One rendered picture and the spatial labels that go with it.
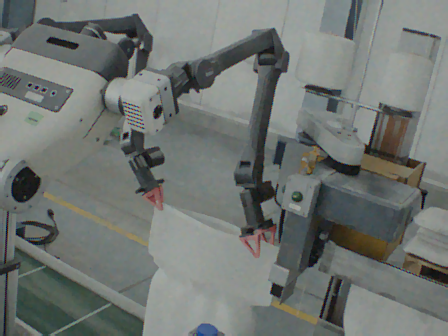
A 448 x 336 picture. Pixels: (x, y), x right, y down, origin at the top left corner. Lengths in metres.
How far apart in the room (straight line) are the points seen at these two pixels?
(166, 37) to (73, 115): 6.71
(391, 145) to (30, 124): 1.13
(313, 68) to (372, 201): 0.49
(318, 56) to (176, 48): 6.31
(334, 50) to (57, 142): 0.84
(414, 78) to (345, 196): 0.42
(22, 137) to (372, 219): 0.88
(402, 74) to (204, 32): 6.18
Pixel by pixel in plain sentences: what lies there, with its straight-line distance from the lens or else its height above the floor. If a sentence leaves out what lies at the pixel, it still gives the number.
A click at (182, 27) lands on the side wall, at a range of 7.88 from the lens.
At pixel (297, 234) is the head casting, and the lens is 1.48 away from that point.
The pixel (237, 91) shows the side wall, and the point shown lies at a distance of 7.40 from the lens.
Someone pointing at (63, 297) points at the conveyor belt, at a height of 0.38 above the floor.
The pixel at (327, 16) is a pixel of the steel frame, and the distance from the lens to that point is 6.43.
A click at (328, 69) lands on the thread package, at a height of 1.59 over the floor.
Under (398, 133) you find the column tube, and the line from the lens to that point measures 1.86.
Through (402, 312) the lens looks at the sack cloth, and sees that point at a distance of 1.64.
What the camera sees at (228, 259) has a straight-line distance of 1.78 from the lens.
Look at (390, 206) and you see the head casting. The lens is 1.39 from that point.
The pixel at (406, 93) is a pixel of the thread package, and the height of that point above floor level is 1.58.
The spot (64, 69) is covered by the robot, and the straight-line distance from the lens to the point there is 1.46.
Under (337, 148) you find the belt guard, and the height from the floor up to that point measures 1.40.
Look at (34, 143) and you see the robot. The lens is 1.37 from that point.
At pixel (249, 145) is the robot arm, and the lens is 1.67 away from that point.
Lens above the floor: 1.72
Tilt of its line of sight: 17 degrees down
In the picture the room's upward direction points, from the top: 12 degrees clockwise
